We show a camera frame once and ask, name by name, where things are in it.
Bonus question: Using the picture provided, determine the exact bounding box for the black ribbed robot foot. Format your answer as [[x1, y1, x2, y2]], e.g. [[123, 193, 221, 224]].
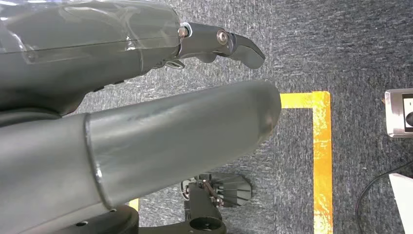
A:
[[138, 173, 253, 234]]

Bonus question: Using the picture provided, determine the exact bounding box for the yellow floor tape marking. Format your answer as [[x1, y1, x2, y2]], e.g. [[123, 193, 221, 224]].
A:
[[128, 91, 334, 234]]

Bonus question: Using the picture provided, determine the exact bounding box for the silver floor socket box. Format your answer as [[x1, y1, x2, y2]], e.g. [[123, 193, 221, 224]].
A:
[[384, 88, 413, 139]]

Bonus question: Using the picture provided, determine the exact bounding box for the black cable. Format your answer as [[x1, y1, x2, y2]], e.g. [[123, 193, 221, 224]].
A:
[[355, 160, 413, 234]]

